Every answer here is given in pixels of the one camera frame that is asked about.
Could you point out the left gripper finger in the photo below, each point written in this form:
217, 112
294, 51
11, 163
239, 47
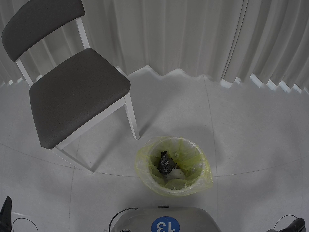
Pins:
6, 214

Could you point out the yellow plastic bag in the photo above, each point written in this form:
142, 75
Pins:
205, 177

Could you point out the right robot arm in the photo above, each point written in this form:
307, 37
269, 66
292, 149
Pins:
294, 226

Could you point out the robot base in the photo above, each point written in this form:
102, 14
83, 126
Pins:
193, 219

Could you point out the white trash bin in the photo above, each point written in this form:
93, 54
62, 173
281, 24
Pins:
178, 190

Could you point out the dark grey white-framed chair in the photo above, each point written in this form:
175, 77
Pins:
79, 98

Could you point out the white curtain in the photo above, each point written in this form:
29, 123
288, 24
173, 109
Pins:
277, 32
157, 20

